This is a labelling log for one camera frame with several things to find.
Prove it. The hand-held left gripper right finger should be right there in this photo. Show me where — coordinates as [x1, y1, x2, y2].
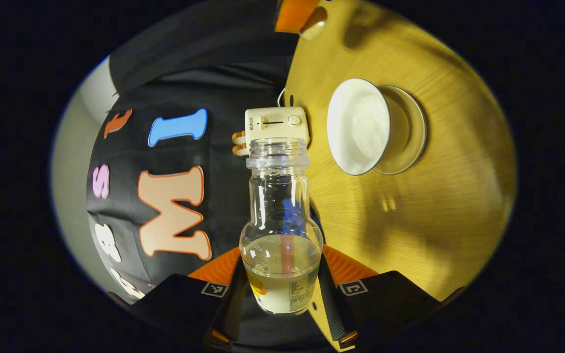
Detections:
[319, 245, 464, 351]

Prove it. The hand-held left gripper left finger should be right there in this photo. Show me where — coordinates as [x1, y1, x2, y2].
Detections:
[130, 247, 249, 349]

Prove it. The cream ceramic saucer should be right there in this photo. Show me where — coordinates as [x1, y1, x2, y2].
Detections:
[373, 85, 428, 176]

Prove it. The white toaster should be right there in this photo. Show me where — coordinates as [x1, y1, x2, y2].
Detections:
[244, 106, 311, 148]

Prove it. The cream ceramic teacup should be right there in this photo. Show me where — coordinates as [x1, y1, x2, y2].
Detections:
[327, 78, 391, 176]

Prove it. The clear glass water bottle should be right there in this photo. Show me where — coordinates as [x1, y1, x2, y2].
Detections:
[239, 138, 324, 315]

